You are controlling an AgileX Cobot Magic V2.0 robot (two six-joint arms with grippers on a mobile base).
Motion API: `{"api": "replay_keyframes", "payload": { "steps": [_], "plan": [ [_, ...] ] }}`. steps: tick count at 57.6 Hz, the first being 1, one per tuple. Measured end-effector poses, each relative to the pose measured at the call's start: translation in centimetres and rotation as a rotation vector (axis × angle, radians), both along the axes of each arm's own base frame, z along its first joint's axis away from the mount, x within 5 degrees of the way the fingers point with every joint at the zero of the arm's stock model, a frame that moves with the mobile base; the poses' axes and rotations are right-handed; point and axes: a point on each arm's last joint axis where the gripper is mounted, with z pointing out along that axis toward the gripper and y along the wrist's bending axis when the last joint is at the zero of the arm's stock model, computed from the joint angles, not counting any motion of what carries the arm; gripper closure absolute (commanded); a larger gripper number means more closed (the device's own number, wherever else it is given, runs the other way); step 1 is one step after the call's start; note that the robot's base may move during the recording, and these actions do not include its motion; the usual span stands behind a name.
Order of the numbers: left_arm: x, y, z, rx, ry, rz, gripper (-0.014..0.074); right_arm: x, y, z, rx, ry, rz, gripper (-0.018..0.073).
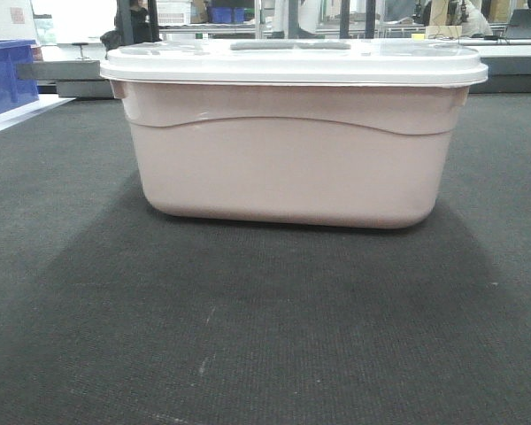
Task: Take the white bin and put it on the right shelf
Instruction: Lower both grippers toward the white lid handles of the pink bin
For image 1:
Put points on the blue crates on background shelf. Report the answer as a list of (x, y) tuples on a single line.
[(226, 15)]

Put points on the pink bin with white lid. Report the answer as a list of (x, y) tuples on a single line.
[(351, 133)]

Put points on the person in white coat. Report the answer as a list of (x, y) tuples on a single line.
[(470, 19)]

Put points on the blue plastic crate far left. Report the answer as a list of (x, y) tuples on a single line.
[(15, 92)]

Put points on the grey metal platform edge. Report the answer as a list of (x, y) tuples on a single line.
[(72, 78)]

